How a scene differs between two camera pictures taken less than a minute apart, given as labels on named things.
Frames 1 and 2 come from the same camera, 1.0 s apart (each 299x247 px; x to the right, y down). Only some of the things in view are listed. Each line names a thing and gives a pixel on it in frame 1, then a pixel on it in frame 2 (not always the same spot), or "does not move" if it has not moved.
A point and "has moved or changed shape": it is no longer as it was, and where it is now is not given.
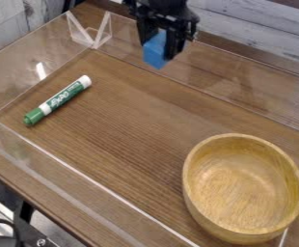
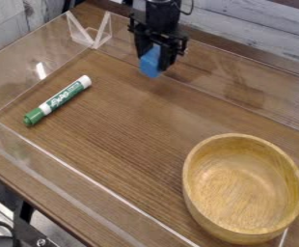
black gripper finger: [147, 28] -> [143, 43]
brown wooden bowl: [243, 187] does not move
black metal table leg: [25, 211] does not move
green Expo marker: [56, 99] does not move
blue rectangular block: [155, 49] has moved or changed shape
